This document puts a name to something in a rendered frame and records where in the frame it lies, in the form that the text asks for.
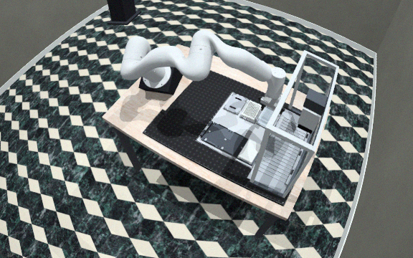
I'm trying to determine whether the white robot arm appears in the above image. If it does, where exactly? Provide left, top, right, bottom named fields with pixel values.
left=120, top=30, right=286, bottom=110

